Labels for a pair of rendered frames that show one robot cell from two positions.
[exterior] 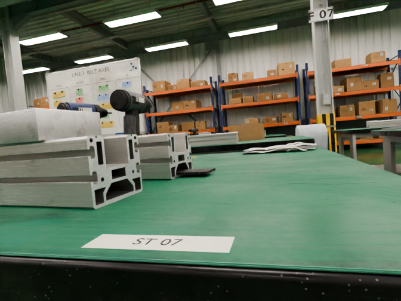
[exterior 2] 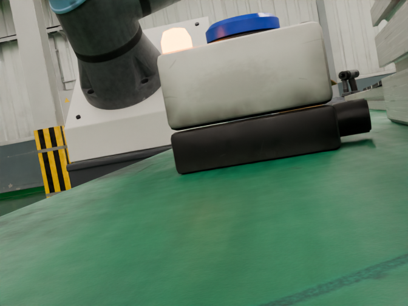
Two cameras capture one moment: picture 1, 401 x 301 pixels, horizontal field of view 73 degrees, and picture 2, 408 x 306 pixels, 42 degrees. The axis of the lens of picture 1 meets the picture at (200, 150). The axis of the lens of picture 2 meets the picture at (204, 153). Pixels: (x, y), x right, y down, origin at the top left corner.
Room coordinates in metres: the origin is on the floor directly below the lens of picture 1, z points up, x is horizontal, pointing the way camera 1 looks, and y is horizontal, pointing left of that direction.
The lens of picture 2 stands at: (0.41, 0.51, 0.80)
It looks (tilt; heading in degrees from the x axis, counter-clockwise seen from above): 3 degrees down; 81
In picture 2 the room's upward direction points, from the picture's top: 10 degrees counter-clockwise
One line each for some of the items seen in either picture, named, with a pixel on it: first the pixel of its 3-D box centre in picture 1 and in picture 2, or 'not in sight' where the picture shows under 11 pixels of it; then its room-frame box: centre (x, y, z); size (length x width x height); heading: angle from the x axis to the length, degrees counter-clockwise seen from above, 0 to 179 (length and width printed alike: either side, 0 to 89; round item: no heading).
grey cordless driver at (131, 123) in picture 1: (138, 129); not in sight; (0.82, 0.18, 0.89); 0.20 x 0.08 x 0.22; 164
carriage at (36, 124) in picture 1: (34, 138); not in sight; (0.41, 0.25, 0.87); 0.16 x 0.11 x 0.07; 68
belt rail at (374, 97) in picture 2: not in sight; (368, 98); (0.91, 1.48, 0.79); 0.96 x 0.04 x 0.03; 68
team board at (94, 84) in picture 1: (98, 135); not in sight; (3.84, 1.42, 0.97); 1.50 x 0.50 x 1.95; 75
